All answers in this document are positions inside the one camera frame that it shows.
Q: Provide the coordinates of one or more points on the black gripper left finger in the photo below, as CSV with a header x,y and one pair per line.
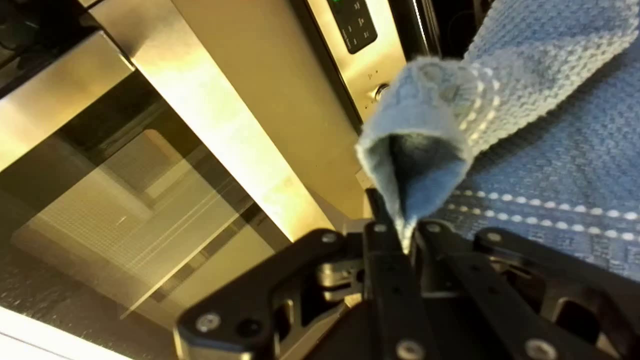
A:
x,y
300,301

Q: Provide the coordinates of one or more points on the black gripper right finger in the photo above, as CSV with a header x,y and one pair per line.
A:
x,y
532,301

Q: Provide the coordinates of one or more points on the light blue towel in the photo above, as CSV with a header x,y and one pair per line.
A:
x,y
567,132

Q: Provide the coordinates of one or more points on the stainless steel electric range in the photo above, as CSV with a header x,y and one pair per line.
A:
x,y
200,100

